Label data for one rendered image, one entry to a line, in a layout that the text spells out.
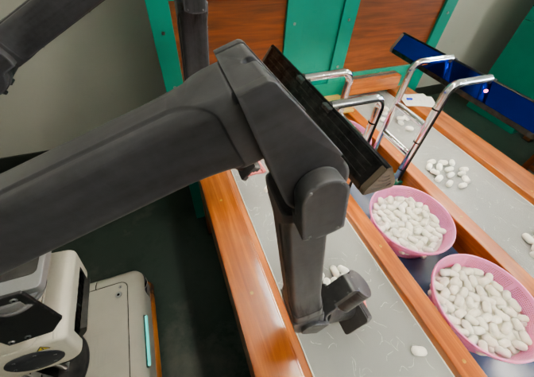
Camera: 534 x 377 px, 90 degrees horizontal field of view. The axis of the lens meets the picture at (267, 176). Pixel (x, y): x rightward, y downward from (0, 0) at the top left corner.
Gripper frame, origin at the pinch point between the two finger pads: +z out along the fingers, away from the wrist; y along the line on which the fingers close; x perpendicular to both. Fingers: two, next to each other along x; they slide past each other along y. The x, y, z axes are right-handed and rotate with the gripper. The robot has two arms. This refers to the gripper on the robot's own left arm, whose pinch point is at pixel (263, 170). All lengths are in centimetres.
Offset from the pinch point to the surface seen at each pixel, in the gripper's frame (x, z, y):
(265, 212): 7.7, 2.4, -11.5
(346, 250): -4.3, 15.8, -32.4
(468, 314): -18, 31, -59
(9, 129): 119, -60, 130
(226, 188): 12.2, -6.3, 0.3
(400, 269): -12.8, 21.6, -43.2
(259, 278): 12.0, -6.6, -32.5
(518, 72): -154, 229, 75
